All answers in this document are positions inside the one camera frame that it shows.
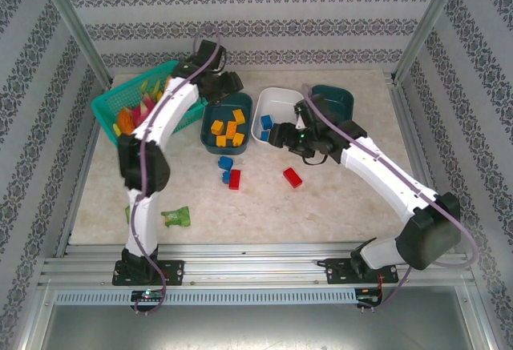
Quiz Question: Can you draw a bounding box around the white plastic container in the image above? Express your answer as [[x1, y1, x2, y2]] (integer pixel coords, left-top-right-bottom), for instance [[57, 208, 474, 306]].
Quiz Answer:
[[250, 86, 305, 147]]

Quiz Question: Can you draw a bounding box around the orange toy fruit half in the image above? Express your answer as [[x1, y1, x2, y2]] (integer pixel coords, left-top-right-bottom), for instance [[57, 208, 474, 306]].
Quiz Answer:
[[116, 109, 135, 135]]

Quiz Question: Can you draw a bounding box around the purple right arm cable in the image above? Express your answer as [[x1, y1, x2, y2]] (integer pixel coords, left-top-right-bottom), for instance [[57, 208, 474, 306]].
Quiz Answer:
[[301, 83, 481, 312]]

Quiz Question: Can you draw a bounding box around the aluminium corner post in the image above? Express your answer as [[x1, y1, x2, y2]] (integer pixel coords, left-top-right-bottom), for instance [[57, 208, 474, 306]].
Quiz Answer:
[[392, 0, 468, 82], [31, 0, 114, 86]]

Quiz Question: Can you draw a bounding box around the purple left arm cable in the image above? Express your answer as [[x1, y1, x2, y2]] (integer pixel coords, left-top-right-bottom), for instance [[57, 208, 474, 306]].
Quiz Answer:
[[130, 24, 222, 316]]

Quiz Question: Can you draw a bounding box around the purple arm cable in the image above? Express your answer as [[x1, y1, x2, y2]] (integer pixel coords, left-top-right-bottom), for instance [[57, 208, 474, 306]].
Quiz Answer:
[[130, 24, 222, 316], [301, 83, 481, 312]]

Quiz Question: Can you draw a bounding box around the slotted grey cable duct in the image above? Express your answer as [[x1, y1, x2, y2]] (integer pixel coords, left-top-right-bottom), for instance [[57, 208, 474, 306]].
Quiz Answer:
[[54, 288, 357, 305]]

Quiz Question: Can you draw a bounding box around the aluminium side rail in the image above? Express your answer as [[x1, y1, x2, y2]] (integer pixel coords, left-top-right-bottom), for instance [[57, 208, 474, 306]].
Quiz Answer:
[[384, 72, 456, 253], [55, 85, 106, 257]]

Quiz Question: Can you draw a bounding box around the green snack packet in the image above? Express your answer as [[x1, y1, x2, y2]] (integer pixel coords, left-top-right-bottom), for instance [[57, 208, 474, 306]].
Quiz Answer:
[[160, 205, 192, 229]]

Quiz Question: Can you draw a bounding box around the dark teal plastic container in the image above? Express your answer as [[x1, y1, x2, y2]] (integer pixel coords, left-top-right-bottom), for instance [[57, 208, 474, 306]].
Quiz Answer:
[[310, 84, 356, 127], [200, 91, 253, 155]]

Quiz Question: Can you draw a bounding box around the teal plastic basket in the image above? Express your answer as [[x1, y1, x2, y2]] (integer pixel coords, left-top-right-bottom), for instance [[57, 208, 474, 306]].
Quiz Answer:
[[91, 59, 209, 147]]

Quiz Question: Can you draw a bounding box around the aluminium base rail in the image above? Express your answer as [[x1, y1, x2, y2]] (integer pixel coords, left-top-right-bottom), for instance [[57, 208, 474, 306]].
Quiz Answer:
[[38, 241, 476, 289]]

